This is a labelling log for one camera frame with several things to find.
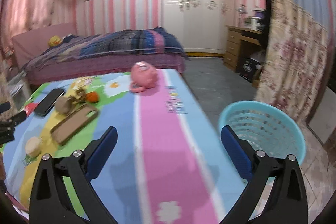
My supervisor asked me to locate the black box under desk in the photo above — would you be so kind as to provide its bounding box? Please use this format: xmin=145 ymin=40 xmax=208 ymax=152
xmin=239 ymin=58 xmax=261 ymax=83

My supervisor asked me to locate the black phone case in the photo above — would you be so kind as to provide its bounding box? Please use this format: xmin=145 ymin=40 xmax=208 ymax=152
xmin=34 ymin=88 xmax=65 ymax=117

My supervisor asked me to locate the yellow duck plush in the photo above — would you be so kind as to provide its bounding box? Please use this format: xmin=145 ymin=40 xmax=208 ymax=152
xmin=48 ymin=36 xmax=63 ymax=48

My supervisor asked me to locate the colourful cartoon bed sheet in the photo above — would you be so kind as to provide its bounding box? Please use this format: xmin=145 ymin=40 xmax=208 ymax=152
xmin=3 ymin=69 xmax=247 ymax=223

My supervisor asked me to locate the pink pig mug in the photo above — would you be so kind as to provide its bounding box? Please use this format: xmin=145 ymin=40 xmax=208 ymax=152
xmin=130 ymin=61 xmax=158 ymax=93

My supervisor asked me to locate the desk lamp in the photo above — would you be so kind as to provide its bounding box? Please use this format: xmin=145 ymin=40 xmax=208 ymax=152
xmin=236 ymin=4 xmax=247 ymax=27

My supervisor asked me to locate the brown phone case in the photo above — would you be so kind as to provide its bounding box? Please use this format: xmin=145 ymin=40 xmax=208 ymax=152
xmin=51 ymin=104 xmax=99 ymax=145

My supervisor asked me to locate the white wardrobe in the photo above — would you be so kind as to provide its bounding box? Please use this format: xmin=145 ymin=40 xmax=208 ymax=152
xmin=162 ymin=0 xmax=234 ymax=55

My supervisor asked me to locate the floral beige curtain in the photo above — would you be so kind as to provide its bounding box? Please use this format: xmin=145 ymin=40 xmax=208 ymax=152
xmin=256 ymin=0 xmax=328 ymax=121

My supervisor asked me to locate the white round ball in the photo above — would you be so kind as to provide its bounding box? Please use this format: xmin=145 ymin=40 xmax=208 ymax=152
xmin=25 ymin=136 xmax=42 ymax=158

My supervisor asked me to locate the turquoise plastic basket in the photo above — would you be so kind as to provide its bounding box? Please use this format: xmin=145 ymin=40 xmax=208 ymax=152
xmin=218 ymin=100 xmax=307 ymax=183

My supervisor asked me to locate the blue patchwork quilt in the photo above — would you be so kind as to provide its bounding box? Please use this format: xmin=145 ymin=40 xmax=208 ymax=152
xmin=23 ymin=27 xmax=187 ymax=71

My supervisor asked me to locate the wooden desk with drawers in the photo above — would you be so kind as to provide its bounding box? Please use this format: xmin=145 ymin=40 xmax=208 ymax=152
xmin=223 ymin=25 xmax=261 ymax=73

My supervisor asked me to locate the bed with purple cover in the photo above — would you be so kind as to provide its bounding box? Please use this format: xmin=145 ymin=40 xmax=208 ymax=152
xmin=11 ymin=23 xmax=187 ymax=85

